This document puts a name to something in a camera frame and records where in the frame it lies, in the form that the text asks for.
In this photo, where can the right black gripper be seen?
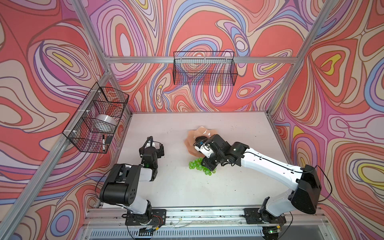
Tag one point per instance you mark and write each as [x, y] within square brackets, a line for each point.
[208, 164]

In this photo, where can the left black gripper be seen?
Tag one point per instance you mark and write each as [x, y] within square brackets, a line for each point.
[159, 152]

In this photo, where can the dark fake avocado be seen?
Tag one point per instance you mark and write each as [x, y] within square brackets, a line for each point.
[201, 139]

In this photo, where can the green fake grape bunch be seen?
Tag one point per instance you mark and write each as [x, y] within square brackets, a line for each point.
[197, 165]

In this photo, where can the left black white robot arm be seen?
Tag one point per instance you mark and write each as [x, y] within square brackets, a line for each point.
[122, 184]

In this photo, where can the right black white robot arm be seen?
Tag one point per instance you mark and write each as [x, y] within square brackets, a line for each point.
[303, 183]

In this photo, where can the pink lotus fruit bowl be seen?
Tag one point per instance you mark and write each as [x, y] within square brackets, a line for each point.
[191, 139]

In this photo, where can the left black wire basket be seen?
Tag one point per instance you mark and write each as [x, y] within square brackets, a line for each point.
[85, 131]

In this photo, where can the black wire basket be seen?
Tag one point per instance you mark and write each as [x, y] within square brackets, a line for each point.
[204, 68]
[85, 131]

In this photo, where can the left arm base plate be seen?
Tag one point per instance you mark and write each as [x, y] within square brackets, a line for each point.
[154, 218]

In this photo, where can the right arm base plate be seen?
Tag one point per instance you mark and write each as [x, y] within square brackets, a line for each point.
[253, 216]

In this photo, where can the back black wire basket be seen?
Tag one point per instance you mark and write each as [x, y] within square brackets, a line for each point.
[204, 68]

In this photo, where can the aluminium front rail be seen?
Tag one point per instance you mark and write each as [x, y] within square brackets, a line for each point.
[217, 216]

